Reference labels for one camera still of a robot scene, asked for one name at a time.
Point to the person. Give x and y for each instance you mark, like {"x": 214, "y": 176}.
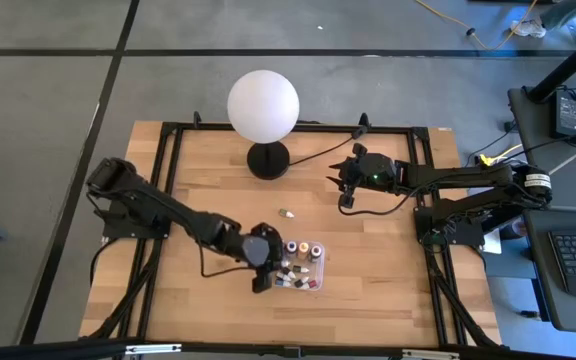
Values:
{"x": 528, "y": 28}

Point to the large purple food coloring bottle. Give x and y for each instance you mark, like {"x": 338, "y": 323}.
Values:
{"x": 314, "y": 252}

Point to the silver frame bracket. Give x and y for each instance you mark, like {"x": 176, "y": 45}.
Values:
{"x": 153, "y": 349}
{"x": 430, "y": 354}

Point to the grey desk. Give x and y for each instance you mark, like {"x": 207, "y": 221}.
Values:
{"x": 568, "y": 190}

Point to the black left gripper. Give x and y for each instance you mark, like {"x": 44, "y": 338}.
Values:
{"x": 257, "y": 250}

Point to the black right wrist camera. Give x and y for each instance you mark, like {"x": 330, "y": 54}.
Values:
{"x": 347, "y": 201}

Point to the large orange food coloring bottle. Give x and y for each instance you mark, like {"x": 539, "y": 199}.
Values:
{"x": 303, "y": 248}

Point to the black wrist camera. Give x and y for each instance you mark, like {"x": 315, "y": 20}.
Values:
{"x": 262, "y": 284}
{"x": 347, "y": 201}

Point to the black power supply brick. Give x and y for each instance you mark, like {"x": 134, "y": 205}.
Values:
{"x": 568, "y": 114}

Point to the black aluminium table frame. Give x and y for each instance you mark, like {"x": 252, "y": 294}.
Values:
{"x": 393, "y": 129}

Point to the clear plastic bin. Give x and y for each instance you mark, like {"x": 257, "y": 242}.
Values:
{"x": 318, "y": 270}

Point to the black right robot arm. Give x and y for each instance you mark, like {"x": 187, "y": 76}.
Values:
{"x": 468, "y": 175}

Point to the white globe table lamp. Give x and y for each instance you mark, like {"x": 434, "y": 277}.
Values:
{"x": 263, "y": 107}

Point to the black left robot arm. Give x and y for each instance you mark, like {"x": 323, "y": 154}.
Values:
{"x": 168, "y": 212}

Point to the black crossbar beam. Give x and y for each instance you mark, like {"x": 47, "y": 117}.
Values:
{"x": 43, "y": 350}

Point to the large blue food coloring bottle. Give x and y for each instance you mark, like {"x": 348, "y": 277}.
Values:
{"x": 291, "y": 247}

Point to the small green food coloring bottle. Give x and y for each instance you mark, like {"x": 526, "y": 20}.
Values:
{"x": 283, "y": 213}

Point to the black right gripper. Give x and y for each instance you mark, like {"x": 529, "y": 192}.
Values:
{"x": 375, "y": 170}

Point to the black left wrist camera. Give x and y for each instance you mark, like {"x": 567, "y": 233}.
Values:
{"x": 262, "y": 284}

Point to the small red food coloring bottle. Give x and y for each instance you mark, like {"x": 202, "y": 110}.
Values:
{"x": 312, "y": 284}

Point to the black diagonal pole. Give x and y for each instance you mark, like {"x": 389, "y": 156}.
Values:
{"x": 568, "y": 65}

